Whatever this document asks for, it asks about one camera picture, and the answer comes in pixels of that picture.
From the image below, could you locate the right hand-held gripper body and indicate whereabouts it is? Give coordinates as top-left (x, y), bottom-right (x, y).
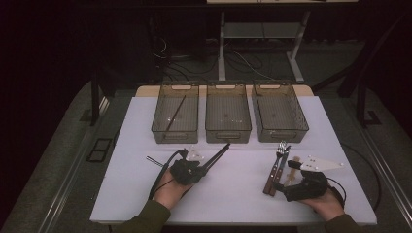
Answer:
top-left (283, 155), bottom-right (345, 202)

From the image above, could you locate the aluminium floor rail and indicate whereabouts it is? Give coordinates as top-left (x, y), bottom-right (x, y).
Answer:
top-left (343, 98), bottom-right (412, 222)
top-left (38, 96), bottom-right (112, 233)

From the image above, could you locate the white metal desk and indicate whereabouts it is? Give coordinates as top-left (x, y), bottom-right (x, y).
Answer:
top-left (206, 0), bottom-right (359, 83)

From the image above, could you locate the black chopstick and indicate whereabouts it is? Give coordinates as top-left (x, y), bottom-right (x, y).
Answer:
top-left (165, 94), bottom-right (188, 132)
top-left (198, 142), bottom-right (231, 174)

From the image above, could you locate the black floor frame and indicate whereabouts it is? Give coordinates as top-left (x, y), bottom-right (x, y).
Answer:
top-left (86, 137), bottom-right (114, 164)

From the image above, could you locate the person's right hand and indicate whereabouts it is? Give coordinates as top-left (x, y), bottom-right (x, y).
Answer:
top-left (299, 189), bottom-right (346, 222)

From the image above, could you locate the person's left hand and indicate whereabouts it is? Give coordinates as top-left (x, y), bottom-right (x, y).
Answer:
top-left (153, 168), bottom-right (195, 211)

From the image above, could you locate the hand-held gripper black cable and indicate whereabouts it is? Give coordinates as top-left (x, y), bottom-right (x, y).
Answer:
top-left (326, 176), bottom-right (348, 208)
top-left (148, 148), bottom-right (189, 201)

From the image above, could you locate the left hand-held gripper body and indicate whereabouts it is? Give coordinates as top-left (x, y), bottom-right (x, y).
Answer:
top-left (169, 145), bottom-right (208, 186)

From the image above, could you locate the white table cover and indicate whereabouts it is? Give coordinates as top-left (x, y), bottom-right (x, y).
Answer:
top-left (89, 95), bottom-right (378, 226)

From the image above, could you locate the black floor cable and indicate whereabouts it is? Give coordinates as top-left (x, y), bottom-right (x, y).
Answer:
top-left (340, 142), bottom-right (383, 212)

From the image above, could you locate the right hand-held gripper black cable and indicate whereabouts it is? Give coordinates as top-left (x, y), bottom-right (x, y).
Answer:
top-left (326, 176), bottom-right (348, 208)

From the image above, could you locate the tangle of black floor cables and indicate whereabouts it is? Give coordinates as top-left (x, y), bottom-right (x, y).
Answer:
top-left (152, 35), bottom-right (222, 82)

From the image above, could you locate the smoky transparent plastic bin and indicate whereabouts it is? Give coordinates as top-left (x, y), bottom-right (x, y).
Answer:
top-left (151, 82), bottom-right (200, 145)
top-left (251, 81), bottom-right (310, 144)
top-left (205, 82), bottom-right (253, 145)

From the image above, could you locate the white floor cable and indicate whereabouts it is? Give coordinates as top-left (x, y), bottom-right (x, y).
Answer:
top-left (232, 50), bottom-right (277, 82)

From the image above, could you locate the wooden handled metal knife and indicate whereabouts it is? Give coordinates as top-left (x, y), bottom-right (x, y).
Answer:
top-left (268, 144), bottom-right (292, 197)

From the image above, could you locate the black metal stand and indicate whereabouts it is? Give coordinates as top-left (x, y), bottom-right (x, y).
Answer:
top-left (89, 69), bottom-right (112, 127)
top-left (312, 13), bottom-right (412, 129)

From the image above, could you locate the wooden handled metal fork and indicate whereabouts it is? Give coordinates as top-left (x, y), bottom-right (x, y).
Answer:
top-left (262, 140), bottom-right (288, 195)

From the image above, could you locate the left hand-held gripper black cable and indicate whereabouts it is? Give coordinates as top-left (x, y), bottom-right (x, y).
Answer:
top-left (148, 148), bottom-right (189, 201)

